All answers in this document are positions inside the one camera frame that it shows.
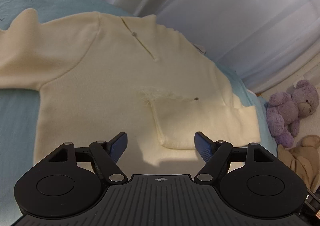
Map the cream knit sweater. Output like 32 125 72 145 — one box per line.
1 9 260 166

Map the purple teddy bear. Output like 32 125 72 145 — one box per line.
266 80 319 148

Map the beige plush toy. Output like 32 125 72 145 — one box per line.
277 135 319 193

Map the white sheer curtain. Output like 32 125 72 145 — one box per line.
104 0 319 92

